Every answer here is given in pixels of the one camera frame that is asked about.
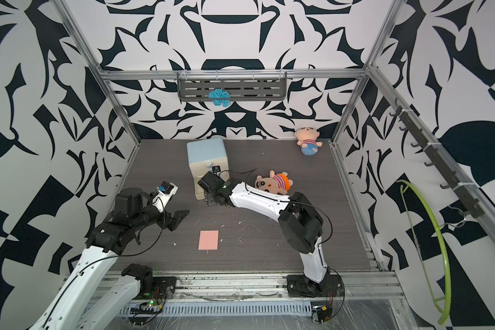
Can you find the plush boy doll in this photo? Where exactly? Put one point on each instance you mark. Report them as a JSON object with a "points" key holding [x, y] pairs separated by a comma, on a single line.
{"points": [[307, 139]]}

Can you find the plush pig doll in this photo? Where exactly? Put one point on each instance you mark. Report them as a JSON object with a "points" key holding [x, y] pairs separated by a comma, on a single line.
{"points": [[276, 183]]}

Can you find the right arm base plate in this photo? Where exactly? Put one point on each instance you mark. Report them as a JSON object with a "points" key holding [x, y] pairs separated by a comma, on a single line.
{"points": [[301, 286]]}

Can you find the small black connector box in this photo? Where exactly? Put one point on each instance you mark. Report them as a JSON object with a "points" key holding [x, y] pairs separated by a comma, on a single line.
{"points": [[321, 313]]}

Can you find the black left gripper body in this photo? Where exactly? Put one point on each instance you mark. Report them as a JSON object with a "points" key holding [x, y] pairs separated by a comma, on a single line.
{"points": [[165, 218]]}

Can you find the pale blue drawer box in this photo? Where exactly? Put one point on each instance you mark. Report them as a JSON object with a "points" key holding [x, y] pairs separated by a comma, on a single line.
{"points": [[207, 156]]}

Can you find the teal crumpled object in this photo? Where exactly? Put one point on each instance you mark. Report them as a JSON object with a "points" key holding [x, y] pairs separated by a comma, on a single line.
{"points": [[220, 97]]}

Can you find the grey wall shelf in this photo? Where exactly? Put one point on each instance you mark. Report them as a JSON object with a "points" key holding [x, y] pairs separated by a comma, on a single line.
{"points": [[242, 86]]}

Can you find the white slotted cable duct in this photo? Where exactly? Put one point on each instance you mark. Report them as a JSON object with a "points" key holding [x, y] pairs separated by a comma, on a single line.
{"points": [[255, 308]]}

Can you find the pink sticky note pad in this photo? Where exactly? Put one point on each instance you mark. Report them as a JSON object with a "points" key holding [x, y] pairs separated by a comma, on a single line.
{"points": [[208, 240]]}

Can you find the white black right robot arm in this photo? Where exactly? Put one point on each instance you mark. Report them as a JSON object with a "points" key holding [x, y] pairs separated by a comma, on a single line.
{"points": [[301, 223]]}

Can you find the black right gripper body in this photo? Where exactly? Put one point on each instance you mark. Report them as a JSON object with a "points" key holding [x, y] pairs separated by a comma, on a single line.
{"points": [[210, 196]]}

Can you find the small circuit board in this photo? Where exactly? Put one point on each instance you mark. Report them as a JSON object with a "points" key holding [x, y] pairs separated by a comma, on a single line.
{"points": [[147, 308]]}

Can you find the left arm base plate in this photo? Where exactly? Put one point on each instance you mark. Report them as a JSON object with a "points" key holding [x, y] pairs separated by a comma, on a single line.
{"points": [[158, 288]]}

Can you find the black hook rail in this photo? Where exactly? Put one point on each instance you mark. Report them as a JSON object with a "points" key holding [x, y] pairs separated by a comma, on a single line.
{"points": [[435, 152]]}

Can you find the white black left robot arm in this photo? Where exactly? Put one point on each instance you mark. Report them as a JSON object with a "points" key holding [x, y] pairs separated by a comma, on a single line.
{"points": [[134, 210]]}

